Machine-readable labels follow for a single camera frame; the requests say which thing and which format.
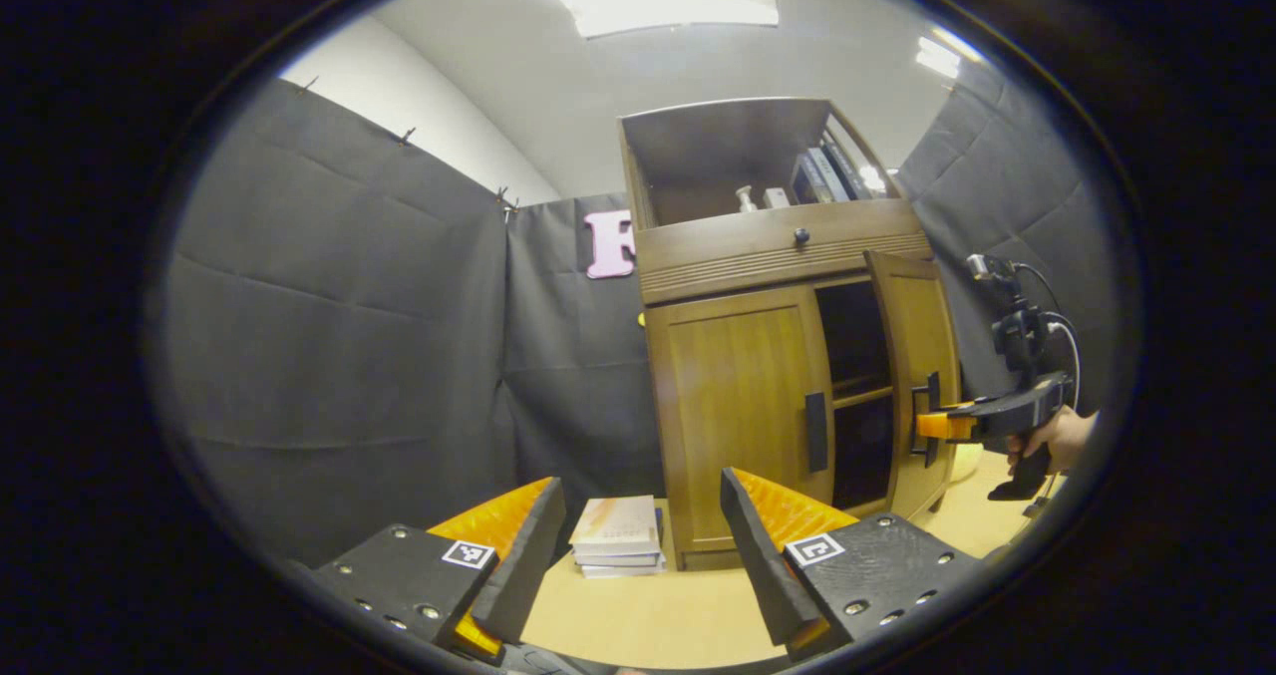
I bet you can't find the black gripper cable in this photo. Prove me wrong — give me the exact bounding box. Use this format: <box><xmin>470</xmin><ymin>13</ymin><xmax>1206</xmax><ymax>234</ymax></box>
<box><xmin>1017</xmin><ymin>264</ymin><xmax>1084</xmax><ymax>518</ymax></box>

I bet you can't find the black door handle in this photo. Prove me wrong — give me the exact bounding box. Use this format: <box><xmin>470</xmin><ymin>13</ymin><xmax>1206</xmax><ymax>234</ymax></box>
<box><xmin>909</xmin><ymin>372</ymin><xmax>941</xmax><ymax>469</ymax></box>
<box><xmin>804</xmin><ymin>391</ymin><xmax>829</xmax><ymax>474</ymax></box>

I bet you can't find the grey spine book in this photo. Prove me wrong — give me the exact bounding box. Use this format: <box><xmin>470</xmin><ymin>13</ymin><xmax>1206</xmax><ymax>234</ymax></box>
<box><xmin>805</xmin><ymin>147</ymin><xmax>853</xmax><ymax>203</ymax></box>

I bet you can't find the large ceiling light panel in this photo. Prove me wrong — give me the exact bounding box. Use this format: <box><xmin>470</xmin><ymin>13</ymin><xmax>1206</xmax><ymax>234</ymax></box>
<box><xmin>558</xmin><ymin>0</ymin><xmax>781</xmax><ymax>40</ymax></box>

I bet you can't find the wooden double-door shoe cabinet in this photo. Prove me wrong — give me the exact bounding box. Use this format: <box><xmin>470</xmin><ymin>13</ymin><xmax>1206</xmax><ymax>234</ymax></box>
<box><xmin>618</xmin><ymin>97</ymin><xmax>963</xmax><ymax>571</ymax></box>

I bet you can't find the wooden cabinet drawer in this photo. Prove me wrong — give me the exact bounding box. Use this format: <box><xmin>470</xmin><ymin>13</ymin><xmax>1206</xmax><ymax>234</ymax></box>
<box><xmin>634</xmin><ymin>199</ymin><xmax>933</xmax><ymax>307</ymax></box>

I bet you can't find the wooden shoe cabinet door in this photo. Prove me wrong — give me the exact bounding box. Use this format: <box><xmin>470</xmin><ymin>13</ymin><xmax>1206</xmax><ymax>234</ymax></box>
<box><xmin>645</xmin><ymin>286</ymin><xmax>836</xmax><ymax>554</ymax></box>
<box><xmin>863</xmin><ymin>249</ymin><xmax>963</xmax><ymax>519</ymax></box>

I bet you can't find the small ceiling light panel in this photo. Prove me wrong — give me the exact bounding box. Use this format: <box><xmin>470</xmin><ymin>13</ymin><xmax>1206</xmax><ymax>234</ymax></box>
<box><xmin>915</xmin><ymin>27</ymin><xmax>983</xmax><ymax>81</ymax></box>

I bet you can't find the black backdrop cloth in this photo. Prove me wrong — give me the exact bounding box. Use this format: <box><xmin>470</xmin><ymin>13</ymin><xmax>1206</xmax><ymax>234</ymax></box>
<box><xmin>164</xmin><ymin>57</ymin><xmax>1117</xmax><ymax>566</ymax></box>

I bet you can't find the dark blue book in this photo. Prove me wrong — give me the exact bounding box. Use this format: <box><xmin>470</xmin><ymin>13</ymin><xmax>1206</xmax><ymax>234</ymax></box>
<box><xmin>791</xmin><ymin>154</ymin><xmax>833</xmax><ymax>204</ymax></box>
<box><xmin>822</xmin><ymin>132</ymin><xmax>878</xmax><ymax>200</ymax></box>

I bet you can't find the cream cover book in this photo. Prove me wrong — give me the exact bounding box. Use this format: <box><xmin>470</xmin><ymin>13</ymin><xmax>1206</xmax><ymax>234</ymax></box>
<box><xmin>570</xmin><ymin>496</ymin><xmax>661</xmax><ymax>557</ymax></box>

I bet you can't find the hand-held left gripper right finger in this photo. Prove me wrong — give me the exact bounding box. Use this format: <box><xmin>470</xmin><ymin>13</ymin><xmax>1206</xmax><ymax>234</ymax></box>
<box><xmin>720</xmin><ymin>467</ymin><xmax>983</xmax><ymax>662</ymax></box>

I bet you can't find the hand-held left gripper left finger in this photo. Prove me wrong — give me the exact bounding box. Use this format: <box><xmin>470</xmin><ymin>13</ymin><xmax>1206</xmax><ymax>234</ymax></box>
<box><xmin>309</xmin><ymin>476</ymin><xmax>566</xmax><ymax>666</ymax></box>

